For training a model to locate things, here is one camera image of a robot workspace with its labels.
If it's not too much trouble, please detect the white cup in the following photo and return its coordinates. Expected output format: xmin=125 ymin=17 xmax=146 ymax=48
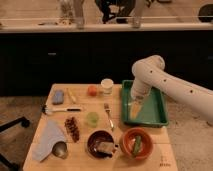
xmin=101 ymin=78 xmax=114 ymax=94

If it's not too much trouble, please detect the blue sponge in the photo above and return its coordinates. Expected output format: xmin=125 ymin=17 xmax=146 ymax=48
xmin=52 ymin=90 xmax=64 ymax=105

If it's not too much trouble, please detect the silver metal fork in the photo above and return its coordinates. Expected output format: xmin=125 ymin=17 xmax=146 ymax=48
xmin=104 ymin=103 xmax=115 ymax=131

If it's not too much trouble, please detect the brown grape bunch toy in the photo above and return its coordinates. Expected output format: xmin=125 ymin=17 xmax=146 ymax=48
xmin=65 ymin=117 xmax=80 ymax=142

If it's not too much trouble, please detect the black office chair base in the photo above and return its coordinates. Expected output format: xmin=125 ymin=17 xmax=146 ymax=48
xmin=0 ymin=116 xmax=31 ymax=171

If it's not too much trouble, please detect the dark brown bowl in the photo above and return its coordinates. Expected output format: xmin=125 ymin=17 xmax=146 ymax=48
xmin=86 ymin=130 xmax=116 ymax=159

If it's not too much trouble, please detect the black chair in background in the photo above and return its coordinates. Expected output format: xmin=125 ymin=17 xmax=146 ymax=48
xmin=95 ymin=0 xmax=136 ymax=24

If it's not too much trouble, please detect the green vegetable in bowl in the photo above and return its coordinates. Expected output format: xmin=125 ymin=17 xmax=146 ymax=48
xmin=133 ymin=136 xmax=141 ymax=156

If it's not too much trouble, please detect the tan sponge in bowl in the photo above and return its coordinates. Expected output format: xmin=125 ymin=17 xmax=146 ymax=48
xmin=97 ymin=142 xmax=116 ymax=154

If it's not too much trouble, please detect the metal measuring cup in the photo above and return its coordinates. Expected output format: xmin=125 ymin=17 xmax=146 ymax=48
xmin=52 ymin=141 xmax=68 ymax=159

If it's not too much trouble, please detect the orange tomato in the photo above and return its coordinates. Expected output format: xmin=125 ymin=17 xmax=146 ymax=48
xmin=87 ymin=85 xmax=97 ymax=96

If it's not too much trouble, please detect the yellow banana-like stick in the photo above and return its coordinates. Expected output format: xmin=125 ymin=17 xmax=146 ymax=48
xmin=67 ymin=88 xmax=77 ymax=103

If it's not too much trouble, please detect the green plastic tray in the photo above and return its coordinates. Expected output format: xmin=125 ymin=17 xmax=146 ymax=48
xmin=121 ymin=80 xmax=169 ymax=127

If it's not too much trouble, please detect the grey cloth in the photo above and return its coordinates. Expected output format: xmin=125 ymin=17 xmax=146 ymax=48
xmin=32 ymin=120 xmax=67 ymax=162

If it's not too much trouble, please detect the orange bowl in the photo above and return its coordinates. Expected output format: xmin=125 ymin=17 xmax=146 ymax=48
xmin=119 ymin=127 xmax=153 ymax=160

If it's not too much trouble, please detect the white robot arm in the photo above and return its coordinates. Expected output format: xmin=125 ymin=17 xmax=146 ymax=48
xmin=131 ymin=55 xmax=213 ymax=124

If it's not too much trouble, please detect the green plastic cup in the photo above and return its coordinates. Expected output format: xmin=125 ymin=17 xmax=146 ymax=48
xmin=86 ymin=112 xmax=99 ymax=128

